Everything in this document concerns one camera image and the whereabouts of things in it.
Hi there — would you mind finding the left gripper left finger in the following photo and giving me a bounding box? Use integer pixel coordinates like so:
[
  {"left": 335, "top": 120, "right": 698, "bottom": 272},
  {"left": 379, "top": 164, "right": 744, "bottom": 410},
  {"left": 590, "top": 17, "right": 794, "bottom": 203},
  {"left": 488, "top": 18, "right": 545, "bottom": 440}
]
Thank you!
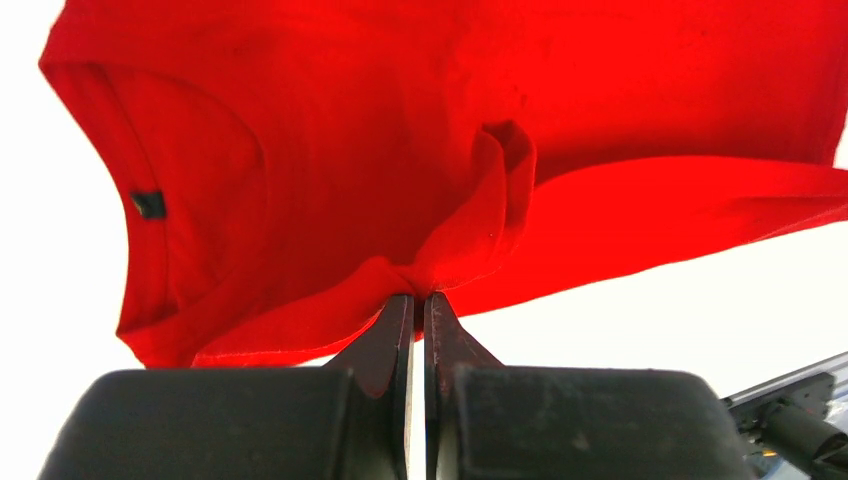
[{"left": 41, "top": 295, "right": 415, "bottom": 480}]

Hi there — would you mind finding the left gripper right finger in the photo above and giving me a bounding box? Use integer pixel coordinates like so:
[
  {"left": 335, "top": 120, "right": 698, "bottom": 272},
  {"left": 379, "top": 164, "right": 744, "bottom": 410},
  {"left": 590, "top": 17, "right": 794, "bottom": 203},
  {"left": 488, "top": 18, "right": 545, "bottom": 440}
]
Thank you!
[{"left": 423, "top": 293, "right": 751, "bottom": 479}]

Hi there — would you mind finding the red t shirt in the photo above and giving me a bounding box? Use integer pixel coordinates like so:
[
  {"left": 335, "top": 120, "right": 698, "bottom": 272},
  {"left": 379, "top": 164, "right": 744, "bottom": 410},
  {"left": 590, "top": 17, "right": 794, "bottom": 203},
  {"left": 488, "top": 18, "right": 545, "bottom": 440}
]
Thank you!
[{"left": 39, "top": 1, "right": 847, "bottom": 367}]

